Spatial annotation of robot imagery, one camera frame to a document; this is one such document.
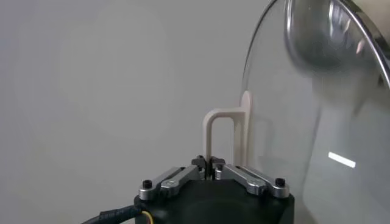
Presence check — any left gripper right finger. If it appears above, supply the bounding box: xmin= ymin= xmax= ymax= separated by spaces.
xmin=210 ymin=155 xmax=290 ymax=199

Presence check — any glass lid with cream handle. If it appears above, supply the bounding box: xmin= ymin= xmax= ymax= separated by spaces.
xmin=202 ymin=0 xmax=390 ymax=224

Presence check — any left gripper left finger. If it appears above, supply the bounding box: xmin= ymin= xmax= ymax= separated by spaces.
xmin=138 ymin=155 xmax=210 ymax=201

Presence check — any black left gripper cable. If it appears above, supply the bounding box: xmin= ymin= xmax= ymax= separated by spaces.
xmin=80 ymin=204 xmax=144 ymax=224

